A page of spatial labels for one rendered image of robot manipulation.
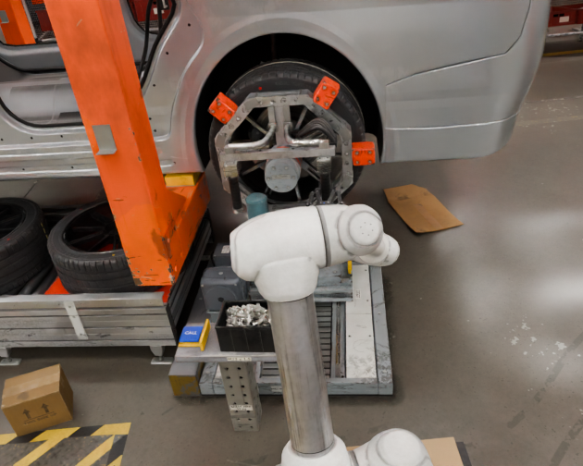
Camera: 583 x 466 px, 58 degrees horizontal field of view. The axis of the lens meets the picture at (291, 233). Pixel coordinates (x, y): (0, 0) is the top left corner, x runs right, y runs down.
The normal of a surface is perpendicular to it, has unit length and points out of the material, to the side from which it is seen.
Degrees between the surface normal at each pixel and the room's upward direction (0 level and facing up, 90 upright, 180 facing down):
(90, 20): 90
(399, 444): 6
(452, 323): 0
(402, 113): 90
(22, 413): 90
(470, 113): 90
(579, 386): 0
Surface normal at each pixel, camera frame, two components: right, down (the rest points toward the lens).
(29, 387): -0.09, -0.84
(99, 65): -0.08, 0.54
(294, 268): 0.22, 0.32
